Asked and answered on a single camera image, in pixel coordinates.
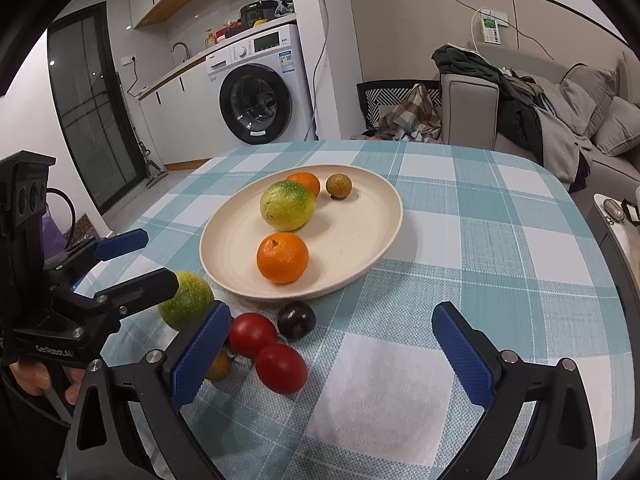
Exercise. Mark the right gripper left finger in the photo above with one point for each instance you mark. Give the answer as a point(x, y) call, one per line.
point(104, 442)

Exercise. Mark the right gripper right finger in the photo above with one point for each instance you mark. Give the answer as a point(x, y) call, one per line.
point(559, 441)

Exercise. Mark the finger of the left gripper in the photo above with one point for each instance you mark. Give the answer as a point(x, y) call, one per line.
point(108, 307)
point(70, 266)

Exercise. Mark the green yellow fruit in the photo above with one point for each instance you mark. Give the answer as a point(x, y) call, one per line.
point(287, 205)
point(192, 297)

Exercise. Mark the red tomato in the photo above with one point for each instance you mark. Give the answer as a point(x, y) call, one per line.
point(250, 333)
point(281, 369)

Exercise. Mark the orange mandarin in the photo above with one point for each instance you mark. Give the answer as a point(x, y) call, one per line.
point(282, 258)

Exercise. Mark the brown longan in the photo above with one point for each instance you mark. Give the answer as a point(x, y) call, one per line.
point(220, 368)
point(339, 186)

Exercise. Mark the person's left hand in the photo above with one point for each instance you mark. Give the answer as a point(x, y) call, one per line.
point(35, 379)

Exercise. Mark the black glass door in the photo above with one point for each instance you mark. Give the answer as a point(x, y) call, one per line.
point(91, 110)

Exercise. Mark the white kitchen counter cabinet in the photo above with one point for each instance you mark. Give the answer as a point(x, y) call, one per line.
point(179, 108)

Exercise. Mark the dark plum right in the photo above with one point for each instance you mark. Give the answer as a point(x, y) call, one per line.
point(295, 321)

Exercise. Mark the green yellow fruit on plate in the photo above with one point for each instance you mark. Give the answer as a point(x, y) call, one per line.
point(287, 205)

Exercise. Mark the teal checked tablecloth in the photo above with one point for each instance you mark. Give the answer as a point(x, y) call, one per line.
point(492, 233)

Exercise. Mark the white side table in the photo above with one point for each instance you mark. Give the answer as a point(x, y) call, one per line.
point(618, 242)

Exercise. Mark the small orange at plate back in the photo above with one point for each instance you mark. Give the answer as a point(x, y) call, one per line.
point(308, 180)

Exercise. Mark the cream round plate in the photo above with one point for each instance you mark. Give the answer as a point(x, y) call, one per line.
point(345, 238)

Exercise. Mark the chrome faucet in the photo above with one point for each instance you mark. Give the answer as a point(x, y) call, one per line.
point(184, 50)

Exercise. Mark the white washing machine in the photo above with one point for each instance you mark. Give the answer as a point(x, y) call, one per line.
point(260, 90)

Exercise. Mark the grey sofa cushion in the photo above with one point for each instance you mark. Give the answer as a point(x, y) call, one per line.
point(620, 131)

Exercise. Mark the grey sofa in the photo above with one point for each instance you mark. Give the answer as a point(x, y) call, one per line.
point(614, 176)

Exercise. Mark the black laundry basket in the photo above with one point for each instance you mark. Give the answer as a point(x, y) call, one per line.
point(378, 97)

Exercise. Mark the dark clothes on sofa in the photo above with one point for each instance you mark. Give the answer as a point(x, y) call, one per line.
point(483, 107)

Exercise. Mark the plaid cloth in basket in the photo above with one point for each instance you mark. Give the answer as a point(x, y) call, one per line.
point(415, 119)

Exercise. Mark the white wall socket device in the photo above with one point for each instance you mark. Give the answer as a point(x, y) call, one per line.
point(491, 21)

